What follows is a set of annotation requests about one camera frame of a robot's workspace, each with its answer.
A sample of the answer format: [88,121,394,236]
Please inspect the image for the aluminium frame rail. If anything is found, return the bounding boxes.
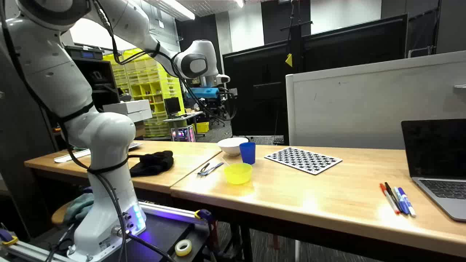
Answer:
[0,239,69,262]
[136,201,202,222]

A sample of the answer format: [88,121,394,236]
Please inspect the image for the blue plastic cup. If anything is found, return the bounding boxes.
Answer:
[238,142,257,166]

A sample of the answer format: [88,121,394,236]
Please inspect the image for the small checkerboard calibration sheet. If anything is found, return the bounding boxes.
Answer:
[263,146,343,177]

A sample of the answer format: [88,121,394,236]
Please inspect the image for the yellow bin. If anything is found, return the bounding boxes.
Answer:
[195,121,211,137]

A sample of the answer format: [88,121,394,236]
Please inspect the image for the grey spoon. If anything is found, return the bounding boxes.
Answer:
[195,162,212,178]

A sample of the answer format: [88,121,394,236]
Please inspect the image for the yellow storage bins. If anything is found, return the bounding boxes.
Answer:
[101,48,186,140]

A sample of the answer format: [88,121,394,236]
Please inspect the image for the yellow plastic bowl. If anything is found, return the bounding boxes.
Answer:
[222,162,254,187]

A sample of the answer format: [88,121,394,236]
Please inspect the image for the white partition board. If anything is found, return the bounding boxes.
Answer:
[283,50,466,150]

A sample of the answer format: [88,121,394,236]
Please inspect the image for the blue marker pen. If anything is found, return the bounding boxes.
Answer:
[391,187,413,219]
[397,187,417,219]

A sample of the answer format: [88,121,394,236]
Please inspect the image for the white box device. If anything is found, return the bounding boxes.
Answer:
[101,99,154,124]

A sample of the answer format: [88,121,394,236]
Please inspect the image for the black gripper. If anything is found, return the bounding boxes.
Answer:
[206,95,234,118]

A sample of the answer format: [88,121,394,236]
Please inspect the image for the white bowl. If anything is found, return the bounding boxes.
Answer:
[215,136,250,158]

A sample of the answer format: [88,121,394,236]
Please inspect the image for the grey laptop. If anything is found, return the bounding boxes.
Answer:
[400,118,466,225]

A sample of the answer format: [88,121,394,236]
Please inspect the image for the grey fork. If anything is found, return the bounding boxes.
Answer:
[199,162,225,178]

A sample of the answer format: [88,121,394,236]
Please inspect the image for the red marker pen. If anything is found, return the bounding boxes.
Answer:
[378,182,400,216]

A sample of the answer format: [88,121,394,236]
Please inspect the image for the black cloth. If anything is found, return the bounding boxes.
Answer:
[128,149,174,178]

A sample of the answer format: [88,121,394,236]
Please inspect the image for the black marker pen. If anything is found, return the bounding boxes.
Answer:
[383,181,406,216]

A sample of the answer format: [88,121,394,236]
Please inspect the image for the tape roll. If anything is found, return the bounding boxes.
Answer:
[173,239,193,258]

